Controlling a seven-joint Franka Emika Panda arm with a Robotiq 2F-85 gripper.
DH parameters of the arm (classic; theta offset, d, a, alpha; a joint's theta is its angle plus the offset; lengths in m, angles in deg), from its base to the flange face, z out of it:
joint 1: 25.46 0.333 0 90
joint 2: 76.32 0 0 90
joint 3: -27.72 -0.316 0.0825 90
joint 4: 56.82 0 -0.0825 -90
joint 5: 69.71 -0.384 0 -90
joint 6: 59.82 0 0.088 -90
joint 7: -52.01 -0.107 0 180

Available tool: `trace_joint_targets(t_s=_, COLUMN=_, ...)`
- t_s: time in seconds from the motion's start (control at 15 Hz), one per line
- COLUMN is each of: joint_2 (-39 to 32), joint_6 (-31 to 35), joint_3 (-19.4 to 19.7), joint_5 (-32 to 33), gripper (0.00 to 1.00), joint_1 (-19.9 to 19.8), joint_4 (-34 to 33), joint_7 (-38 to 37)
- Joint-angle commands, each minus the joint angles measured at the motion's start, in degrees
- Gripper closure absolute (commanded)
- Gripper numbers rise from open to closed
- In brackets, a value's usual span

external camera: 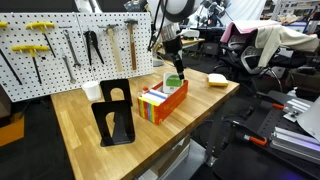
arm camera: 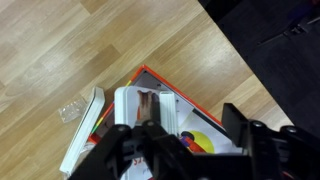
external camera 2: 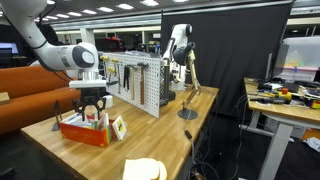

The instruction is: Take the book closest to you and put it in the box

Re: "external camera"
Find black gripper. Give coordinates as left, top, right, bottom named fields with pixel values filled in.
left=162, top=35, right=186, bottom=81

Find white book with green circle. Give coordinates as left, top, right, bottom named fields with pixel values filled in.
left=162, top=72, right=184, bottom=95

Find white and blue book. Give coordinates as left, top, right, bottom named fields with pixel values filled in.
left=141, top=87, right=170, bottom=105

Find red cardboard box rainbow side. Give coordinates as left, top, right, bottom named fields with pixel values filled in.
left=137, top=79, right=190, bottom=126

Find toy bread slice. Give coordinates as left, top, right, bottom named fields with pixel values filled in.
left=206, top=73, right=230, bottom=88

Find black office chair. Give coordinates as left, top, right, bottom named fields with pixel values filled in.
left=212, top=32, right=258, bottom=82

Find black metal bookend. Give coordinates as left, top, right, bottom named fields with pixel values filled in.
left=99, top=78, right=134, bottom=108
left=90, top=99, right=136, bottom=148

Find pink cloth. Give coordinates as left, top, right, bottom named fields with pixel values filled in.
left=219, top=19, right=282, bottom=45

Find grey mesh office chair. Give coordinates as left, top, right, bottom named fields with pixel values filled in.
left=239, top=44, right=285, bottom=95

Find white paper cup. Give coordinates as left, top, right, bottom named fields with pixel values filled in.
left=81, top=80, right=102, bottom=102

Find black pliers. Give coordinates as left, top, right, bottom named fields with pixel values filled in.
left=82, top=29, right=106, bottom=67

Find beige jacket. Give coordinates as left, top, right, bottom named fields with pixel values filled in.
left=254, top=24, right=320, bottom=68

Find silver combination wrench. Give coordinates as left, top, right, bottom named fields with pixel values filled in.
left=60, top=49, right=78, bottom=85
left=62, top=29, right=82, bottom=69

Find black perforated breadboard table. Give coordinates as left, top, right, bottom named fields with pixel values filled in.
left=211, top=89, right=320, bottom=180

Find white pegboard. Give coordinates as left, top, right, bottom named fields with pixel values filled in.
left=0, top=12, right=155, bottom=103

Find aluminium extrusion bars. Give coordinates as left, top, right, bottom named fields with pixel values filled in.
left=269, top=125, right=320, bottom=165

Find hammer with brown wooden handle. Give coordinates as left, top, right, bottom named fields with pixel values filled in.
left=123, top=18, right=140, bottom=72

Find hammer with pale wooden handle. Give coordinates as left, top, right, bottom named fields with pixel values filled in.
left=99, top=23, right=124, bottom=73

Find orange handled clamp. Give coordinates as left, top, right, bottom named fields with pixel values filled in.
left=270, top=102, right=288, bottom=112
left=244, top=132, right=269, bottom=147

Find yellow T-handle hex key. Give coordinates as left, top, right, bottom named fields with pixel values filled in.
left=0, top=21, right=24, bottom=86
left=11, top=44, right=50, bottom=85
left=25, top=21, right=57, bottom=59

